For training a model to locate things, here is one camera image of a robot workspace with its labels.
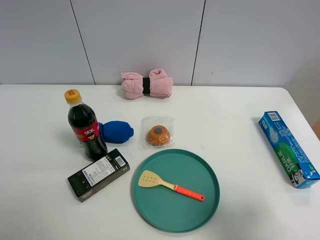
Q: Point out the pink rolled towel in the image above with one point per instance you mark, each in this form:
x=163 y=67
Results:
x=157 y=84

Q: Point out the blue rolled cloth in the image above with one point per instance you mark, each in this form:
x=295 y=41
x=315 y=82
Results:
x=115 y=132

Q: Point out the yellow spatula orange handle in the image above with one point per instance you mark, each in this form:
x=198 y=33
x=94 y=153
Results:
x=149 y=179

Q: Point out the blue Darlie toothpaste box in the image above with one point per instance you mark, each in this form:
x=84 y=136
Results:
x=292 y=157

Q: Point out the black rectangular box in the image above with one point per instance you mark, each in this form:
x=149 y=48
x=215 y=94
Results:
x=94 y=177

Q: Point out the wrapped orange pastry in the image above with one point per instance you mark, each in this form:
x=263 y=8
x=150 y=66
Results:
x=157 y=132

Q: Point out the teal round plate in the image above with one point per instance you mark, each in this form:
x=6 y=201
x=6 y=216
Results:
x=168 y=210

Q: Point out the cola bottle yellow cap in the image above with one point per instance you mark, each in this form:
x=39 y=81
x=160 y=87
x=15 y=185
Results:
x=85 y=125

